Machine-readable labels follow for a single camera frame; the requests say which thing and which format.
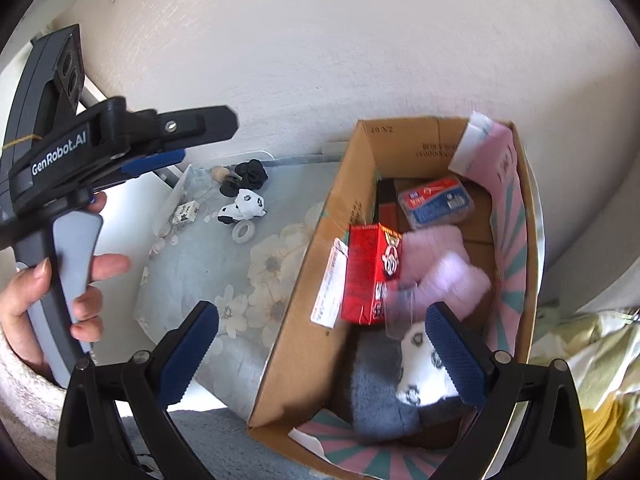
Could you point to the person's left hand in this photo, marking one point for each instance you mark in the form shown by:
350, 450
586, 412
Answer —
22, 300

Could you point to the floral grey tablecloth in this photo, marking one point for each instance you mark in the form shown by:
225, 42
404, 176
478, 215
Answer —
225, 275

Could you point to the grey tape roll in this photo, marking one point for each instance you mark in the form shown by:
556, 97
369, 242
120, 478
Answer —
243, 233

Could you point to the grey fuzzy sock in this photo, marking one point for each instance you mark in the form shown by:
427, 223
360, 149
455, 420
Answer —
372, 400

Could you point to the grey fuzzy cloth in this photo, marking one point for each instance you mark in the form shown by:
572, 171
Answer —
230, 447

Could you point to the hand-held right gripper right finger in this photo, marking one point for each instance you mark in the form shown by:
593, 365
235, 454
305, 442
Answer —
457, 360

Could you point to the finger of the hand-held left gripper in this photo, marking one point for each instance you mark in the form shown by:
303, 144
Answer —
200, 125
155, 160

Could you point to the person's left forearm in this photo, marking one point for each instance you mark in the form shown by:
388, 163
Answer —
22, 405

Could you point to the pink fuzzy sock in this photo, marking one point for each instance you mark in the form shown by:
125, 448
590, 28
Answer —
445, 270

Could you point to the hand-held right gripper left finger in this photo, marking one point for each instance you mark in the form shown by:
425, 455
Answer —
192, 355

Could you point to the cardboard box with pink print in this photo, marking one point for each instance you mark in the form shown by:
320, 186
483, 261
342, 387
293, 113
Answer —
300, 310

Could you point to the red carton box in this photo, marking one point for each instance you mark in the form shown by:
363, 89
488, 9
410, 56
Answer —
367, 270

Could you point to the black and white spotted sock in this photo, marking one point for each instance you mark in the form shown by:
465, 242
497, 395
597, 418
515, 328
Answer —
242, 207

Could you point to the white box with blue pattern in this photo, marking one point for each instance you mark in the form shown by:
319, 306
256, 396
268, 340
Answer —
185, 213

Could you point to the floral yellow bedding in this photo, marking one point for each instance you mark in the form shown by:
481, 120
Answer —
585, 370

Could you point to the clear plastic cup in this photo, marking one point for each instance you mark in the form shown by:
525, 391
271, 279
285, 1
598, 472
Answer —
400, 310

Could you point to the white sock with dark print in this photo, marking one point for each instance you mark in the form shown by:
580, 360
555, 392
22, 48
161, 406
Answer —
417, 370

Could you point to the cork stopper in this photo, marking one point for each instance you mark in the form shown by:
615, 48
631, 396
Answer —
218, 174

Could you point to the blue plastic case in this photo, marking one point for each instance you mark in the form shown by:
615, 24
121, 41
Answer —
436, 201

